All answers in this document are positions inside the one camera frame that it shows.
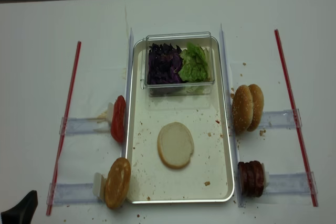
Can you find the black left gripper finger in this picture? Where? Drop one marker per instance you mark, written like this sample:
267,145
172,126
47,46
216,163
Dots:
23,212

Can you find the bun slice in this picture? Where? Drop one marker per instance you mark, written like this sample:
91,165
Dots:
117,183
175,145

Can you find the red tomato slice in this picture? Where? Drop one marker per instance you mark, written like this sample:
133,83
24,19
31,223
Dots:
117,123

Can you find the green lettuce leaves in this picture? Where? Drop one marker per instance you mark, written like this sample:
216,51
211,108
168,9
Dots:
195,66

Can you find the brown meat patties stack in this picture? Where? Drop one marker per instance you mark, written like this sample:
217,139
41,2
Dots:
252,178

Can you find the left front clear pusher track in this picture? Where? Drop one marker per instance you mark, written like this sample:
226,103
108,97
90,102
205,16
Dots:
83,194

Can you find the clear pusher track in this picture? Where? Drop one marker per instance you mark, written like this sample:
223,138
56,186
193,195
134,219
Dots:
100,124
301,183
286,119
83,194

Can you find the left rear clear pusher track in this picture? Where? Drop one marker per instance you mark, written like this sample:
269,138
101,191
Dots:
100,124

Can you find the white metal tray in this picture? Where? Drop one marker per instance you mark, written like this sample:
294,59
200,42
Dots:
209,176

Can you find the purple cabbage leaves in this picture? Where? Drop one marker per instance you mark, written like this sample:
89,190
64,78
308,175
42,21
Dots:
164,64

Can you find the clear plastic salad container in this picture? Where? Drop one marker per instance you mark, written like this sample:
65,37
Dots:
202,39

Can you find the sesame top bun front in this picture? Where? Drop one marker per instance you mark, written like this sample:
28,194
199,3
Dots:
242,109

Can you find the sesame bun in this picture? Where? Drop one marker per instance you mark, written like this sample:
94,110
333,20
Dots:
242,109
258,106

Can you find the sesame top bun rear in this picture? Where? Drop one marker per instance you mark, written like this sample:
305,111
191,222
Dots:
258,106

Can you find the right front clear pusher track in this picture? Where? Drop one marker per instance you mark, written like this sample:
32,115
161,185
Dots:
301,183

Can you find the right rear clear pusher track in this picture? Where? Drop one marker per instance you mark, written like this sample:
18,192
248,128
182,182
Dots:
286,119

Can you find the left red rail strip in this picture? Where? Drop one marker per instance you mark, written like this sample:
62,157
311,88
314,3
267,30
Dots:
62,130

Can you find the red rail strip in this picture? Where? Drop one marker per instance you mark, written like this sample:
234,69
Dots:
310,181
62,130

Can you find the left clear divider wall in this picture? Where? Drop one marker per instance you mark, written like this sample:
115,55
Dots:
128,94

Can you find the clear divider wall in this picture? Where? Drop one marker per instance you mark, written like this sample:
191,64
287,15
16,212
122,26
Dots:
227,85
128,94

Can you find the right clear divider wall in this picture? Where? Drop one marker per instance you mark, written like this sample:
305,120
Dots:
227,85

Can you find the right red rail strip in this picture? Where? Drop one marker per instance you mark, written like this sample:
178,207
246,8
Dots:
310,181

